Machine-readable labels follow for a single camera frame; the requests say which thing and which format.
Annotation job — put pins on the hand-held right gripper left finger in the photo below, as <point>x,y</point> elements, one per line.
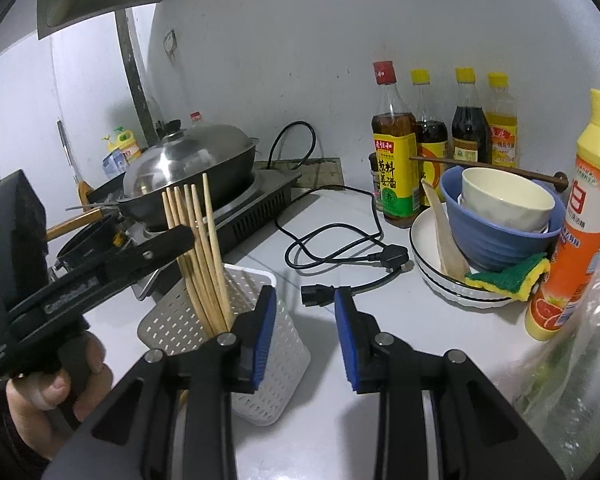
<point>262,330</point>

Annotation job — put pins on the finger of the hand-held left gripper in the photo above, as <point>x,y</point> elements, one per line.
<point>172,242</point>
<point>127,287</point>

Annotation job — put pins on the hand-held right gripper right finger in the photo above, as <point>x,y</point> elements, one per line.
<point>347,340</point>

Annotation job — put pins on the white perforated utensil holder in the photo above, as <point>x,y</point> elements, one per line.
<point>285,360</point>

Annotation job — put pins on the person's left forearm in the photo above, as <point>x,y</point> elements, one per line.
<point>0,440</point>

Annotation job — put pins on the person's left hand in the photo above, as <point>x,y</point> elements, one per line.
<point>25,410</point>

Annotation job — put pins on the black frying pan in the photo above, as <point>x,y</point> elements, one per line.
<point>87,240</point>

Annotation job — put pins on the steel wok lid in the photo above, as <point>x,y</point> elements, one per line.
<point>185,160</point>

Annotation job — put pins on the black wok with steel lid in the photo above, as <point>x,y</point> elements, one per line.
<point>230,180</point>

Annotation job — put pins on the black flat pan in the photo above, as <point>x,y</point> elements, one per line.
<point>107,187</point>

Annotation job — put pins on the blue white packet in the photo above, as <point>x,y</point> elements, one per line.
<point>114,164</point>

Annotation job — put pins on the black induction cooker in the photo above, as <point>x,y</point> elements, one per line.
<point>265,200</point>

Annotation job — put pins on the hanging metal utensil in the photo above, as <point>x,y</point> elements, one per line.
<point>64,145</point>

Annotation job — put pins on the yellow green bottles behind wok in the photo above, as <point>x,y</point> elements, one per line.
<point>127,145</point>

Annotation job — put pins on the white plate black rim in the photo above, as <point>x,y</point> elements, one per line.
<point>460,297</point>
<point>427,245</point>

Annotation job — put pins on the clear bottle red cap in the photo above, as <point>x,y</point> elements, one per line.
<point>195,118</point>

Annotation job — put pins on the cream rice paddle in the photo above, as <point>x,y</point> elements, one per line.
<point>447,245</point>

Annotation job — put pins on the brown worn board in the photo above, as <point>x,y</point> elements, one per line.
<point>320,172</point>

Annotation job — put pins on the red cap sauce bottle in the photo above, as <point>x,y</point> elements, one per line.
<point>394,175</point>

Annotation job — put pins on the yellow green sponge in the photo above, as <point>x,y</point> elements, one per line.
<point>510,280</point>

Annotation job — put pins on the blue bowl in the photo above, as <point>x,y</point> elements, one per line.
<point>500,252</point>

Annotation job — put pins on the grey vertical pipe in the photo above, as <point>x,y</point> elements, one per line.
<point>130,70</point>

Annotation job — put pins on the cream white cup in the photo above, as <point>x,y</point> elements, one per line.
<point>505,200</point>

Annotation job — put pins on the yellow cap dark sauce bottle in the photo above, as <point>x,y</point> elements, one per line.
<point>430,135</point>

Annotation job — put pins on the dark wooden stick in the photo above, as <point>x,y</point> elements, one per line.
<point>485,166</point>

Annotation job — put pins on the yellow cap soy sauce bottle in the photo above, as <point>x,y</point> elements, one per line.
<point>470,130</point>

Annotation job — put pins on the clear plastic bag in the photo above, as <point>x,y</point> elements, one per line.
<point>595,360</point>

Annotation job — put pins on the yellow cap oil bottle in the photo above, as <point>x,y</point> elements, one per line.
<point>501,130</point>

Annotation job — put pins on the orange yellow cleaner bottle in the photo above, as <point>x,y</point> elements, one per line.
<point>580,220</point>

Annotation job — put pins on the wall socket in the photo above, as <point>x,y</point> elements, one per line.
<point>169,42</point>

